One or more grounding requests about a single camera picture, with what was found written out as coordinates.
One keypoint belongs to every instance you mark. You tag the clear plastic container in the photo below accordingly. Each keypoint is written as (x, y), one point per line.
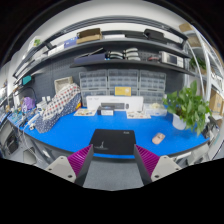
(154, 109)

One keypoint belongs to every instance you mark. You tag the grey drawer organizer left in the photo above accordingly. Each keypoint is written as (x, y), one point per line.
(93, 82)

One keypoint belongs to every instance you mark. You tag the white oscilloscope instrument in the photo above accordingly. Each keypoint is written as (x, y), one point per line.
(171, 59)

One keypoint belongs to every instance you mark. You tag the black case on shelf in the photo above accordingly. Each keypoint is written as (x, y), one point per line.
(154, 35)

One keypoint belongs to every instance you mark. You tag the illustrated card left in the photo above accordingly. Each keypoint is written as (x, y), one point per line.
(85, 112)

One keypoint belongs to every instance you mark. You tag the beige framed tray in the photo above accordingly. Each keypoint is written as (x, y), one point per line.
(61, 83)

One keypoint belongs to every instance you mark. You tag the dark blue flat box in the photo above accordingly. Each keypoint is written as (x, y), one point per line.
(90, 58)

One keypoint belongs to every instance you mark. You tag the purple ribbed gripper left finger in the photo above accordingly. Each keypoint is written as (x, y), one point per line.
(73, 168)

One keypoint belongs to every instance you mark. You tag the yellow small box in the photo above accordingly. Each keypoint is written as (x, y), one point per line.
(122, 91)

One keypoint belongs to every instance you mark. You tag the grey drawer organizer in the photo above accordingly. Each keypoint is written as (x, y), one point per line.
(122, 78)
(93, 82)
(152, 86)

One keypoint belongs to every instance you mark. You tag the patterned checkered cloth bundle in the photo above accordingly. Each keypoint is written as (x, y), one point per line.
(66, 101)

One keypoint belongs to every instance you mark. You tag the grey drawer organizer right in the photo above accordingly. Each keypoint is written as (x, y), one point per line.
(152, 86)

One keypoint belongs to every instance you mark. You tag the illustrated card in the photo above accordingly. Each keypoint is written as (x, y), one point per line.
(137, 115)
(85, 112)

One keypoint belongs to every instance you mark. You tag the green potted plant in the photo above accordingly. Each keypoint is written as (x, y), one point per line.
(190, 107)

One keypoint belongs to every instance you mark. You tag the grey drawer organizer middle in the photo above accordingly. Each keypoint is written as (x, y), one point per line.
(122, 78)

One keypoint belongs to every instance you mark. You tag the white keyboard box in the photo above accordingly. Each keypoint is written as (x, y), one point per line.
(120, 103)

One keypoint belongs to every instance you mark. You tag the blue table mat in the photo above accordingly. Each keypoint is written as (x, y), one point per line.
(72, 133)

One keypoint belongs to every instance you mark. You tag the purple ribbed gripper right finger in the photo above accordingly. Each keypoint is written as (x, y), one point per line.
(153, 167)

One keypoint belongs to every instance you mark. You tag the cardboard box on shelf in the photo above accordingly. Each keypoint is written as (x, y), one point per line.
(89, 35)

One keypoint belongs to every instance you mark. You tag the small dark blue box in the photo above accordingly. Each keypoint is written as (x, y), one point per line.
(105, 111)

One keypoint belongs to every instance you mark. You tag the illustrated card right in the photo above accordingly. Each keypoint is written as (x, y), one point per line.
(137, 115)

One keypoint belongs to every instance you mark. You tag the pink computer mouse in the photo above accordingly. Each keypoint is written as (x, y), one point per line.
(158, 138)

